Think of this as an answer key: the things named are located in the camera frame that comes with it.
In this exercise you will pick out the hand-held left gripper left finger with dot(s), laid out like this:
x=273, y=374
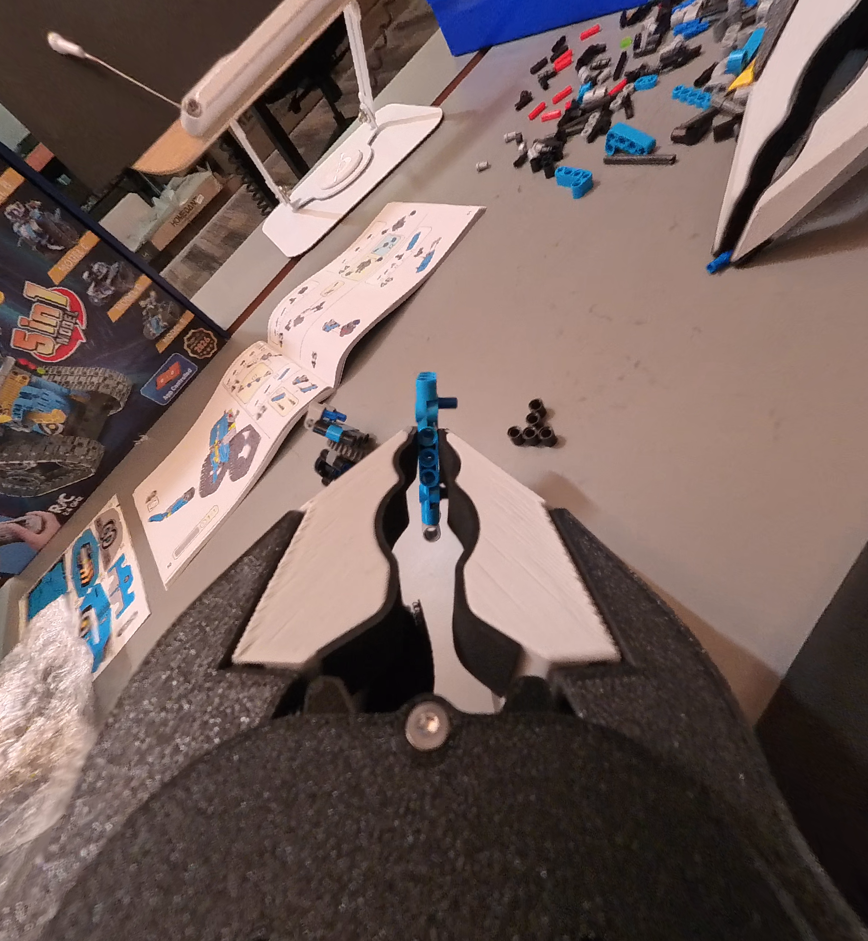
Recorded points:
x=324, y=581

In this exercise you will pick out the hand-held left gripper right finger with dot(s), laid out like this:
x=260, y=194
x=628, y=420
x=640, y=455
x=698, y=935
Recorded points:
x=537, y=581

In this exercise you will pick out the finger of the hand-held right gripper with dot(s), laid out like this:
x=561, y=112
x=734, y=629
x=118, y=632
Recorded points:
x=768, y=95
x=860, y=132

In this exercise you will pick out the blue beam brick assembly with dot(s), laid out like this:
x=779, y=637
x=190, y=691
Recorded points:
x=426, y=456

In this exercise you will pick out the grey desk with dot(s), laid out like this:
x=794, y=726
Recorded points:
x=662, y=367

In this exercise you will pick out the small black blue gear assembly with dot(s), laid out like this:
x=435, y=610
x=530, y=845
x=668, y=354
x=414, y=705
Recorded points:
x=342, y=441

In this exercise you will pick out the long black axle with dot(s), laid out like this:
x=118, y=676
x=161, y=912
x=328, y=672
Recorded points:
x=640, y=158

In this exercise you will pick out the pile of small brick parts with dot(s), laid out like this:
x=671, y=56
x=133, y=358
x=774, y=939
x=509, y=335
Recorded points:
x=625, y=81

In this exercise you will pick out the blue L-shaped beam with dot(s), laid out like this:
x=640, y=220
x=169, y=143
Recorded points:
x=573, y=180

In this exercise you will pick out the blue sticker sheet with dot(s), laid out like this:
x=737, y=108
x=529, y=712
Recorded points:
x=89, y=588

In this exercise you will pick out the blue plastic bin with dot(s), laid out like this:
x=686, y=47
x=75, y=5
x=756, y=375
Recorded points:
x=537, y=22

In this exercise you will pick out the instruction booklet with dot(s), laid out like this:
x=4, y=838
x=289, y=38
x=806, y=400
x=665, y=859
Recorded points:
x=316, y=331

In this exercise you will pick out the robot kit box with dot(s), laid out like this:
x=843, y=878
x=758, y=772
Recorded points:
x=74, y=367

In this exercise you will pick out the clear bag of parts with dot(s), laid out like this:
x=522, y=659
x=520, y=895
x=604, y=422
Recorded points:
x=15, y=735

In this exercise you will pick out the cardboard box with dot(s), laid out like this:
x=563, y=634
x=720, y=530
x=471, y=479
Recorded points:
x=177, y=213

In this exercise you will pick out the white folding stand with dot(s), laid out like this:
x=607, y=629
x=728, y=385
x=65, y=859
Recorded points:
x=346, y=169

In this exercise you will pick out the black partition panel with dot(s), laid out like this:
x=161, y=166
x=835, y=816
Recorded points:
x=74, y=88

